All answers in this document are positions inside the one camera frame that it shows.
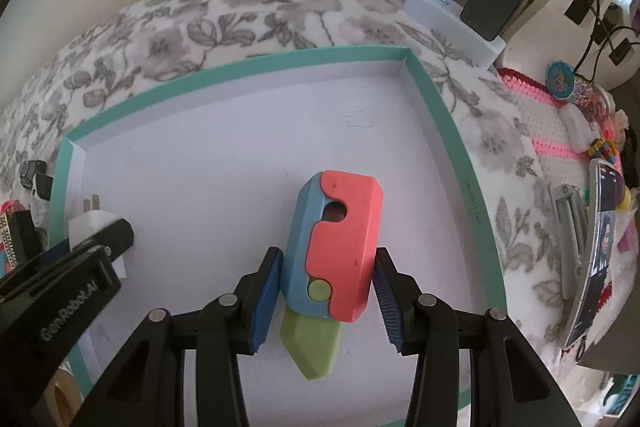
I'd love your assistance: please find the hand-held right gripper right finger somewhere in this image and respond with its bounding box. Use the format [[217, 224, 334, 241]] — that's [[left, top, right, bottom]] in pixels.
[[372, 247, 576, 427]]

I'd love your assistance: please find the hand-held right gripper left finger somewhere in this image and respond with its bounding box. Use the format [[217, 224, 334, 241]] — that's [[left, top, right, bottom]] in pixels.
[[82, 247, 286, 427]]

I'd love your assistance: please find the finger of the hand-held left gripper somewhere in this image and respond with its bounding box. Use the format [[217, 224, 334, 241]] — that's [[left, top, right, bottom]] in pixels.
[[75, 218, 134, 264]]

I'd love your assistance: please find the white charger plug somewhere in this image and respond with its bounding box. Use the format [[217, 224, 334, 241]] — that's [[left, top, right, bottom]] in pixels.
[[67, 194, 128, 280]]

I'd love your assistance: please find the gold patterned box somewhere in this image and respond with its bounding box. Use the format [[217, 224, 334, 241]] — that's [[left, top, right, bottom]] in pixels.
[[0, 212, 16, 270]]

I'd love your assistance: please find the red blue toy knife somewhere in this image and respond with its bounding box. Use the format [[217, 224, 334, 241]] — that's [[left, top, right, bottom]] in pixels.
[[279, 169, 386, 382]]

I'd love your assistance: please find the black toy car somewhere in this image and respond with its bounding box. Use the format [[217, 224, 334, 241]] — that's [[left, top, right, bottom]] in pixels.
[[19, 159, 48, 190]]

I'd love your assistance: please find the teal-rimmed white box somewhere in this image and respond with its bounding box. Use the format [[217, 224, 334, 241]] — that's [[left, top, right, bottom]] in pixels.
[[47, 46, 507, 427]]

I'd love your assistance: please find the grey metal tool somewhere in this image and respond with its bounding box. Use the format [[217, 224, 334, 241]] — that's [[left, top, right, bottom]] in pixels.
[[549, 183, 591, 303]]

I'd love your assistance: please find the smartphone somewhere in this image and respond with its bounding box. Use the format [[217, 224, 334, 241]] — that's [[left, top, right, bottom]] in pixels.
[[565, 159, 623, 350]]

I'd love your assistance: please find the pink white crocheted mat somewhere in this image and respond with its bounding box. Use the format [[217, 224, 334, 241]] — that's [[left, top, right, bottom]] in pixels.
[[495, 67, 640, 358]]

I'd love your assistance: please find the white power strip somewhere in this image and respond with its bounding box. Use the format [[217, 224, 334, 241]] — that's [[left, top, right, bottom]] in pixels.
[[404, 0, 506, 70]]

